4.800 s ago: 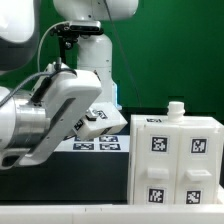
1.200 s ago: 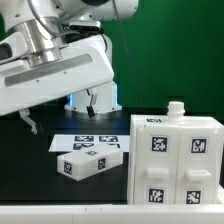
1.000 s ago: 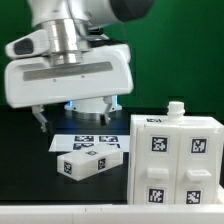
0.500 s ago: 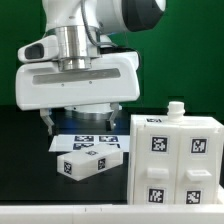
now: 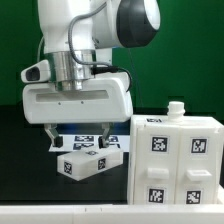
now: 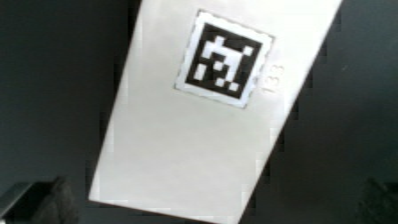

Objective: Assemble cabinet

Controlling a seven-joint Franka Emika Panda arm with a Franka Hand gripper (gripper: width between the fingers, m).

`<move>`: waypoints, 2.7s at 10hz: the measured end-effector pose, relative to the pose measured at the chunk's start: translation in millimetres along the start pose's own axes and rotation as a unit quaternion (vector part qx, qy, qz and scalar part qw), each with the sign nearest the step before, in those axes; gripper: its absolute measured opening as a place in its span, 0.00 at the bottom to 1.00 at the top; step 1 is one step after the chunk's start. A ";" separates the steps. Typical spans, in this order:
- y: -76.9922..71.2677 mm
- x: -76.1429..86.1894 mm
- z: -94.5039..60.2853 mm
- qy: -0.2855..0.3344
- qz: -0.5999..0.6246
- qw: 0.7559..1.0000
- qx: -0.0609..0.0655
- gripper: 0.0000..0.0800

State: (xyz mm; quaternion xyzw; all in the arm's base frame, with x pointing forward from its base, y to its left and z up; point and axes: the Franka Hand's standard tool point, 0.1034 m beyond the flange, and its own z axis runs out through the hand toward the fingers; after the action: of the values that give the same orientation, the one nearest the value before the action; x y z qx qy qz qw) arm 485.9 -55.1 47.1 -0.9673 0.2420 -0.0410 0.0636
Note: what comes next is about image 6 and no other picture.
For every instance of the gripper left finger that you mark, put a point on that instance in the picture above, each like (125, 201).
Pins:
(38, 203)

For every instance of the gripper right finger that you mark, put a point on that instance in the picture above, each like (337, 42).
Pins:
(377, 206)

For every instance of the white cabinet top block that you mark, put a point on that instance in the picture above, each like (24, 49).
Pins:
(219, 60)

